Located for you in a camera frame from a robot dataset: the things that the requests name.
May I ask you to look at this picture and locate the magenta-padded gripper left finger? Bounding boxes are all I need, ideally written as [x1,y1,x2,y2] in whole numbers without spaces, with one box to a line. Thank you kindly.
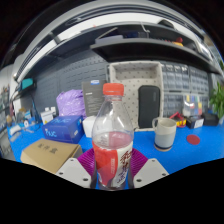
[55,148,98,189]

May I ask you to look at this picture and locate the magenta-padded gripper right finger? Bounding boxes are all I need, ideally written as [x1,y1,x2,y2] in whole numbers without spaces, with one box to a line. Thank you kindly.
[128,148,170,190]

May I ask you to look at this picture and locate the clear red-capped drink bottle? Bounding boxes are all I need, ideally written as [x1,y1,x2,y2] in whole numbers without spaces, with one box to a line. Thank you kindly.
[91,82,135,191]

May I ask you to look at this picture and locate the brown cardboard box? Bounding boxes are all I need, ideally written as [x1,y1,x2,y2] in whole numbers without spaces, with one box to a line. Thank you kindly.
[20,138,84,175]

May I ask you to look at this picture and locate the blue printed carton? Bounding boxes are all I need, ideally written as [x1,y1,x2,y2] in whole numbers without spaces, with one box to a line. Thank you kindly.
[42,115,85,145]

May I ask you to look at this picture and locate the white carton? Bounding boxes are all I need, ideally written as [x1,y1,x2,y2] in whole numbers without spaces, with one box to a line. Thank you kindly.
[82,115,98,139]

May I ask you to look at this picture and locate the flat round red coaster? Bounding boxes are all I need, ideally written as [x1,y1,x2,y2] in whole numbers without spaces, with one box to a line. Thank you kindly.
[186,133,201,146]

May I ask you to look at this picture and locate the yellow multimeter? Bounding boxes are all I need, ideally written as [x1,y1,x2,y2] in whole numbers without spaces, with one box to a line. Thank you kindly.
[168,111,188,129]

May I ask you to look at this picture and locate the small white printed box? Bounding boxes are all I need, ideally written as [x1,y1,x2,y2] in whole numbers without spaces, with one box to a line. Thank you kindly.
[40,109,54,125]

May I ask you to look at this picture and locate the black rectangular pouch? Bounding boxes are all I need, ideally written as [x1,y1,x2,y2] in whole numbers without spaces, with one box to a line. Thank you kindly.
[137,85,161,130]

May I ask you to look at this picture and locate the black box with white label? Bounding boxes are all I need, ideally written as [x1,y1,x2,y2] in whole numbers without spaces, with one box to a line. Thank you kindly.
[185,114,205,130]

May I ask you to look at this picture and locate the purple plastic bag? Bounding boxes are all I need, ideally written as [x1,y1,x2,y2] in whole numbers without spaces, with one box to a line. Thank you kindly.
[55,88,87,118]

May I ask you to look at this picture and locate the grey small-parts drawer cabinet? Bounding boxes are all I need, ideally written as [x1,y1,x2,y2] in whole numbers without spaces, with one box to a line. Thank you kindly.
[201,94,211,113]
[161,63,191,93]
[189,66,210,95]
[162,92,186,118]

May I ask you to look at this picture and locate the dark grey flat box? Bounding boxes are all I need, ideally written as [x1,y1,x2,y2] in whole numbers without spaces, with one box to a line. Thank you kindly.
[81,79,108,118]

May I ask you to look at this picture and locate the clear organizer with coloured parts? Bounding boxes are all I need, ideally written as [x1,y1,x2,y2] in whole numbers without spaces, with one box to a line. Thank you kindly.
[182,94,204,118]

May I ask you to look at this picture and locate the black zip case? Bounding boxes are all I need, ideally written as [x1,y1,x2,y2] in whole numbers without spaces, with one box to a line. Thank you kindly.
[202,111,220,127]

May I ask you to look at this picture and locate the green potted plant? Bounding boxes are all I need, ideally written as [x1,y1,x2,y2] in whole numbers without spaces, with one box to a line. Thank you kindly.
[208,81,224,121]

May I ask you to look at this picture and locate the dark overhead shelf unit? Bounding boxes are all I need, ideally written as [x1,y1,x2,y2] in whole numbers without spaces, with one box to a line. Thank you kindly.
[13,21,222,84]

